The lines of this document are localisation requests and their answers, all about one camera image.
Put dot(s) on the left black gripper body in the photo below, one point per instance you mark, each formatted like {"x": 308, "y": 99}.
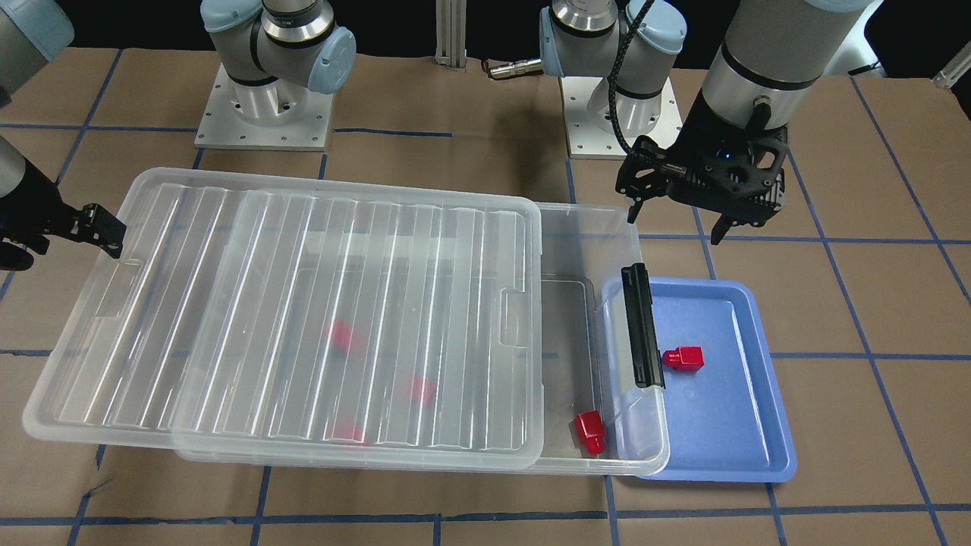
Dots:
{"x": 696, "y": 144}

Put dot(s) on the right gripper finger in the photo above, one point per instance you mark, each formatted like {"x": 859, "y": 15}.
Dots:
{"x": 97, "y": 226}

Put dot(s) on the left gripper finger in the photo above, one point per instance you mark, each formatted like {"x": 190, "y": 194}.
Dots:
{"x": 720, "y": 229}
{"x": 641, "y": 177}

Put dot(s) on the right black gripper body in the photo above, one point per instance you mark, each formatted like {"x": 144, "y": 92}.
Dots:
{"x": 32, "y": 210}

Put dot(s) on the red block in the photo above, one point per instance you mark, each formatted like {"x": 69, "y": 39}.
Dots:
{"x": 339, "y": 336}
{"x": 686, "y": 359}
{"x": 422, "y": 390}
{"x": 590, "y": 432}
{"x": 348, "y": 433}

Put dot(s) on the clear plastic box lid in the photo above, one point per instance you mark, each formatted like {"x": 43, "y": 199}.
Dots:
{"x": 116, "y": 372}

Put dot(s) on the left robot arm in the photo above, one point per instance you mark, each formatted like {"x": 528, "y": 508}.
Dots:
{"x": 771, "y": 49}

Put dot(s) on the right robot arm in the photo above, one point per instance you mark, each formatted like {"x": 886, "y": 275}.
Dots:
{"x": 260, "y": 43}

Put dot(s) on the black box latch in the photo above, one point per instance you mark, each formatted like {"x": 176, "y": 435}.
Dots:
{"x": 647, "y": 365}

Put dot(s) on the clear plastic storage box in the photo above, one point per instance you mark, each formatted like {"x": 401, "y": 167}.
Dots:
{"x": 592, "y": 341}

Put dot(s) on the blue plastic tray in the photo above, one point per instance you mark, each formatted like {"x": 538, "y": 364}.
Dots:
{"x": 726, "y": 421}

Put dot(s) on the red block front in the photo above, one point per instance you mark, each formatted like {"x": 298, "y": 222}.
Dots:
{"x": 348, "y": 433}

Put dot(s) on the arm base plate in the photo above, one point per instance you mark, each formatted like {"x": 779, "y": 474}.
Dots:
{"x": 588, "y": 126}
{"x": 278, "y": 116}

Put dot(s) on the silver cable connector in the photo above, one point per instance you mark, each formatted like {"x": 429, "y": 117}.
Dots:
{"x": 511, "y": 70}

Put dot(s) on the aluminium frame post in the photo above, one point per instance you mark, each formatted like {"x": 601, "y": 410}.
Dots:
{"x": 450, "y": 33}

